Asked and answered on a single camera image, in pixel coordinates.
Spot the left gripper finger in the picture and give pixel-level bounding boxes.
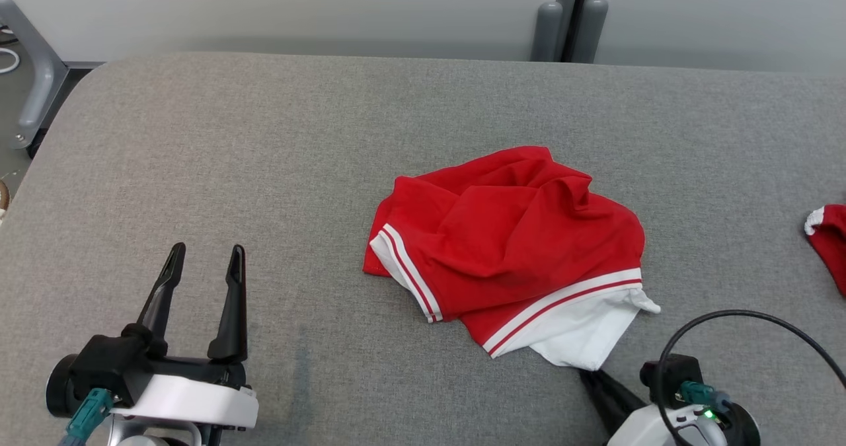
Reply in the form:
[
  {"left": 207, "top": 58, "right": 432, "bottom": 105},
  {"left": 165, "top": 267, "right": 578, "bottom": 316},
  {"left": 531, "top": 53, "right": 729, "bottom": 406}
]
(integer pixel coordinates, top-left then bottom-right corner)
[
  {"left": 207, "top": 244, "right": 249, "bottom": 363},
  {"left": 135, "top": 242, "right": 187, "bottom": 358}
]

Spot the red mesh basketball jersey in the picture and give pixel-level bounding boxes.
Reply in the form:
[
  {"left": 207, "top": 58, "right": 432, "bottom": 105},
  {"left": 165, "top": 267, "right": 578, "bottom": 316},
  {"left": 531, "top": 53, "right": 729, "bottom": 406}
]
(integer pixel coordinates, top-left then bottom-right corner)
[{"left": 804, "top": 204, "right": 846, "bottom": 297}]

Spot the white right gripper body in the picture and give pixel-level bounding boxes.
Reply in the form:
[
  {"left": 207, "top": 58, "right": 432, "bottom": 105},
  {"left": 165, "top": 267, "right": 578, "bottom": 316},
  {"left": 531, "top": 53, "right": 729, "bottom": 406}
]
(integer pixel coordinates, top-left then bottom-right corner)
[{"left": 607, "top": 402, "right": 728, "bottom": 446}]

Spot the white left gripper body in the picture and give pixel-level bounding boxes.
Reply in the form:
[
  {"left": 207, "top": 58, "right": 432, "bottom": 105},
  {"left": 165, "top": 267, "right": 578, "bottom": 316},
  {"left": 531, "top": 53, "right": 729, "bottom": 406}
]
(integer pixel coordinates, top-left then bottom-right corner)
[{"left": 111, "top": 356, "right": 259, "bottom": 431}]

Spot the grey metal frame leg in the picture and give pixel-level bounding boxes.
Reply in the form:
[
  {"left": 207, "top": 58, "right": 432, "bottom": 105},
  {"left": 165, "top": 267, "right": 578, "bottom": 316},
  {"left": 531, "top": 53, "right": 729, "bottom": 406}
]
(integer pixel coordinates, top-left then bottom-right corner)
[{"left": 0, "top": 0, "right": 69, "bottom": 151}]

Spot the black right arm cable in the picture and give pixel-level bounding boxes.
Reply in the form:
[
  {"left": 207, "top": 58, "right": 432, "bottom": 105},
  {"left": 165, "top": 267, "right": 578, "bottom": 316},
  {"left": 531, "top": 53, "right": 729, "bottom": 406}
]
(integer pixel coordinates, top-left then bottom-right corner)
[{"left": 656, "top": 309, "right": 846, "bottom": 446}]

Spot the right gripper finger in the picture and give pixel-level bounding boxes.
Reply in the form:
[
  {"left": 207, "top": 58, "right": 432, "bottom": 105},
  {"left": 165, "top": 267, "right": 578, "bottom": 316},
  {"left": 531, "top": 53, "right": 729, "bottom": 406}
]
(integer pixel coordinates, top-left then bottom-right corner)
[
  {"left": 580, "top": 369, "right": 627, "bottom": 431},
  {"left": 581, "top": 369, "right": 648, "bottom": 416}
]

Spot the teal camera cable plug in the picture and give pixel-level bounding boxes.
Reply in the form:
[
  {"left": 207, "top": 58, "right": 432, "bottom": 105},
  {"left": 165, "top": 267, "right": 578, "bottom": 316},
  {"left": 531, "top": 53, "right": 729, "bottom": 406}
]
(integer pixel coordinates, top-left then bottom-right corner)
[
  {"left": 58, "top": 388, "right": 114, "bottom": 446},
  {"left": 677, "top": 380, "right": 732, "bottom": 415}
]

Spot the teal right camera cable plug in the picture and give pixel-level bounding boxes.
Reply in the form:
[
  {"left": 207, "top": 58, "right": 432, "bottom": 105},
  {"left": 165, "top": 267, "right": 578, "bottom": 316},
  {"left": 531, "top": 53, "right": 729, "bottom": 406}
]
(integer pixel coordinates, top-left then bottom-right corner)
[{"left": 677, "top": 380, "right": 732, "bottom": 415}]

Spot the red polo shirt white collar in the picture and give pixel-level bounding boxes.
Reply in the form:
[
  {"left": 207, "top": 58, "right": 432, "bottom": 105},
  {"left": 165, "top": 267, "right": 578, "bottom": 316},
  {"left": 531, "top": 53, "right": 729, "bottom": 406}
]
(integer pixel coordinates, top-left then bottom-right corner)
[{"left": 362, "top": 145, "right": 662, "bottom": 372}]

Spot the teal left camera cable plug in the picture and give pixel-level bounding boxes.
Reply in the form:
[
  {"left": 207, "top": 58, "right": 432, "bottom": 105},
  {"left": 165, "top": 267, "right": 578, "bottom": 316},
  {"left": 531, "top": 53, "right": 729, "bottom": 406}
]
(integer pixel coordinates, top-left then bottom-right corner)
[{"left": 58, "top": 388, "right": 114, "bottom": 446}]

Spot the grey partition panel post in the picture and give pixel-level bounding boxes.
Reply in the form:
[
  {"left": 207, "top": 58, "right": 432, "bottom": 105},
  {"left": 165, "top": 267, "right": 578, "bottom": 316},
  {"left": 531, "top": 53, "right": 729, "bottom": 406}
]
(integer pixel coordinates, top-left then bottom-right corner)
[{"left": 531, "top": 0, "right": 609, "bottom": 64}]

